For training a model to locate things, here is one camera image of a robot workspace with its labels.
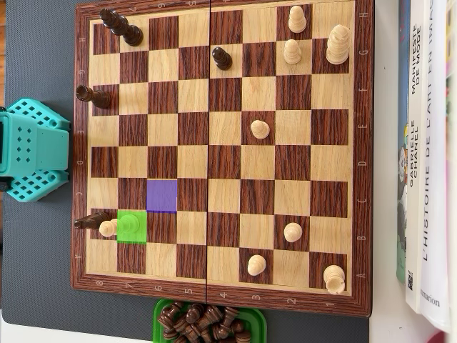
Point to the cream chess bishop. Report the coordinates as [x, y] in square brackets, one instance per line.
[121, 227]

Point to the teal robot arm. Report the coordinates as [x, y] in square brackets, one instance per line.
[50, 150]

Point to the teal perforated robot base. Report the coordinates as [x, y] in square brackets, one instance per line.
[53, 119]

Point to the cream chess pawn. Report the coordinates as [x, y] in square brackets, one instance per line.
[292, 232]
[297, 19]
[257, 265]
[260, 129]
[292, 51]

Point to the dark brown chess pawn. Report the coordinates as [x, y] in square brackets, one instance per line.
[221, 59]

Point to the dark brown captured chess piece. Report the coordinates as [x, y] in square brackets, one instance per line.
[237, 327]
[219, 332]
[193, 314]
[228, 316]
[242, 336]
[168, 314]
[189, 330]
[210, 314]
[171, 334]

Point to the dark brown chess knight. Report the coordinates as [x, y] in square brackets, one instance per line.
[91, 221]

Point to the cream chess rook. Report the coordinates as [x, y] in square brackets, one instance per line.
[335, 280]

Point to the dark brown chess rook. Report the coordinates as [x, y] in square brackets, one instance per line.
[94, 96]

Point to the dark brown chess king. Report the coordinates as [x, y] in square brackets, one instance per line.
[121, 26]

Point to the wooden folding chessboard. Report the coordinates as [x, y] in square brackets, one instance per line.
[228, 160]

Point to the green plastic tray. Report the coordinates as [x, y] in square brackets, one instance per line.
[258, 318]

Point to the illustrated comic book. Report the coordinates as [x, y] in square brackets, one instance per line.
[402, 178]

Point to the white Gabrielle Chanel book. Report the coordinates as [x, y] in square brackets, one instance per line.
[416, 214]

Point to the dark grey table mat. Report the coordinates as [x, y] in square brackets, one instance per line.
[35, 250]

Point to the white book pink marks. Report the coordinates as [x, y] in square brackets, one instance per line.
[453, 178]

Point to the pink object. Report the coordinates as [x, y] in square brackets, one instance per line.
[446, 339]

